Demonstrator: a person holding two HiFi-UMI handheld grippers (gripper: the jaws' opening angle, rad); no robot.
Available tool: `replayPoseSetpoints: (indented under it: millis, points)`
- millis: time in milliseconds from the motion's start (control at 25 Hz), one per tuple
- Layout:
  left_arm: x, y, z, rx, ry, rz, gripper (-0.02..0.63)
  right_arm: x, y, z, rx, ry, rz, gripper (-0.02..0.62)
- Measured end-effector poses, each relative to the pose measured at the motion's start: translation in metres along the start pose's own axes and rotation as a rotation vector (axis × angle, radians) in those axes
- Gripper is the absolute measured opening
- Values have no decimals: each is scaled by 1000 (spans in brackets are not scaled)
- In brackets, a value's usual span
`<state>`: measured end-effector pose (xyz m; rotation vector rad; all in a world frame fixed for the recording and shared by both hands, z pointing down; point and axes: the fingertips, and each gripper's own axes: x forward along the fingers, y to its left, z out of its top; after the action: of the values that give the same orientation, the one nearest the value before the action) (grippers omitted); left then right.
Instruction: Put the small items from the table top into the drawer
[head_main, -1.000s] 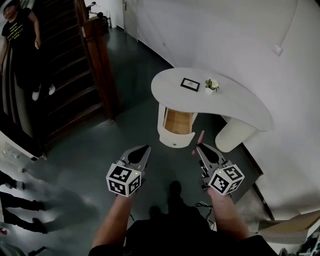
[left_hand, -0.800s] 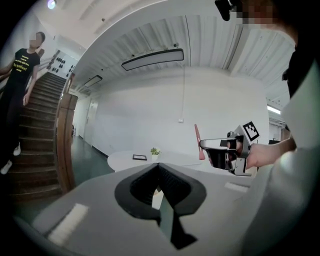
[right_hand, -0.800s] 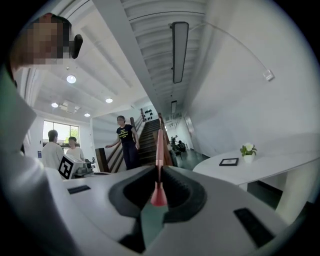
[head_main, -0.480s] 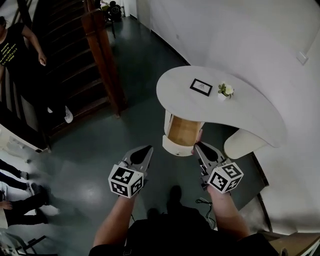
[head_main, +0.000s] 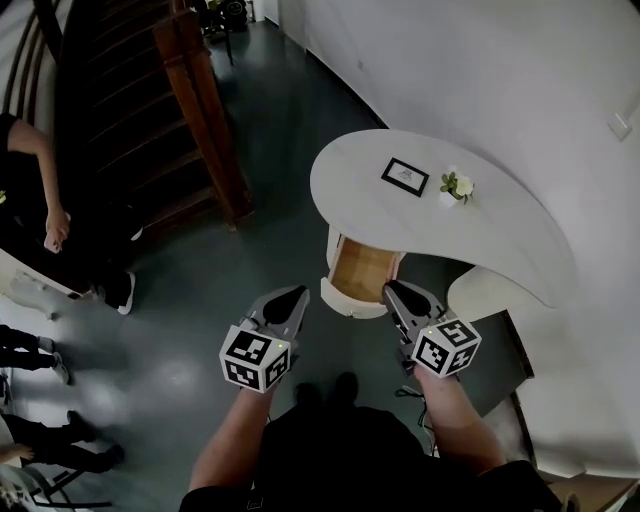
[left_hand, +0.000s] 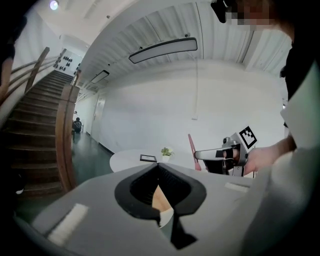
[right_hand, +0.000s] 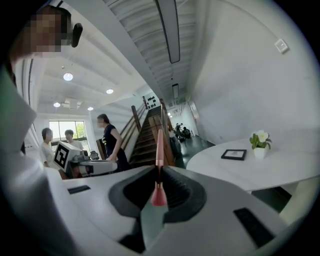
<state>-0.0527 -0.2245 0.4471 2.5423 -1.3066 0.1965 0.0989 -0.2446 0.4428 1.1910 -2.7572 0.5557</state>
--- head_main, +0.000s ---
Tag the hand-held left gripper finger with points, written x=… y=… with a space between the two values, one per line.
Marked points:
x=303 y=320

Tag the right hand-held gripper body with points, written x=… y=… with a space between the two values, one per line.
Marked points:
x=445 y=347

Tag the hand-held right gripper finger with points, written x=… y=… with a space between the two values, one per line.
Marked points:
x=391 y=305

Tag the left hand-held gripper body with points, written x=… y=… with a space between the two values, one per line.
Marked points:
x=255 y=360

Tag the large white wooden drawer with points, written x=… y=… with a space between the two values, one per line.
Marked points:
x=360 y=270

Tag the person's right forearm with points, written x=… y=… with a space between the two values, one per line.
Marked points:
x=455 y=425

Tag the person's left forearm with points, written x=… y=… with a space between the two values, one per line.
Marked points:
x=225 y=445

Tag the white curved desk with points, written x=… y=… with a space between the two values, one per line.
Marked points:
x=490 y=225

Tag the person's black shoe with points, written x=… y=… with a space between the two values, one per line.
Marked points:
x=346 y=386
x=307 y=395

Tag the white potted flower plant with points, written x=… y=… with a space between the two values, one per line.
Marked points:
x=457 y=185

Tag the person's black clothing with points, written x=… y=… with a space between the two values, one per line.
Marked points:
x=350 y=465

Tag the wooden step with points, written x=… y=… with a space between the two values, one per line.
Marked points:
x=600 y=500

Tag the black metal chair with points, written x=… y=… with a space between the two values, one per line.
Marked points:
x=55 y=480

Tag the dark wooden staircase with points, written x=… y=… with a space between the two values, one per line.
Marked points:
x=140 y=125

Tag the black picture frame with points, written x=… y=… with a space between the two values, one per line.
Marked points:
x=405 y=176

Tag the white wall box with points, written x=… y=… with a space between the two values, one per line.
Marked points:
x=620 y=126

